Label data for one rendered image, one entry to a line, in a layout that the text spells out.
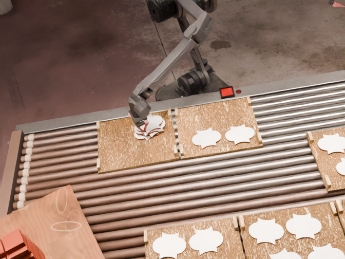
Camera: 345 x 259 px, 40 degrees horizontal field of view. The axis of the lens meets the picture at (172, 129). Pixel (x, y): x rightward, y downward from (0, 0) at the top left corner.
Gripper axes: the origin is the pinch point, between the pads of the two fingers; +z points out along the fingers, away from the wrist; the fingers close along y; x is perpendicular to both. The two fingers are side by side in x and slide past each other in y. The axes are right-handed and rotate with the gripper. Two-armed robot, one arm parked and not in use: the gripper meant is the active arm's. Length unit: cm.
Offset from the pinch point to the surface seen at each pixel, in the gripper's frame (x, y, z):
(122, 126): -7.5, -10.0, 4.5
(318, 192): 53, 77, 6
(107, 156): -22.0, 5.1, 4.9
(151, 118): 7.1, -2.4, 0.1
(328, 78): 105, 20, 5
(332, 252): 38, 104, 4
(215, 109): 40.2, 7.5, 3.8
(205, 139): 25.3, 23.6, 3.2
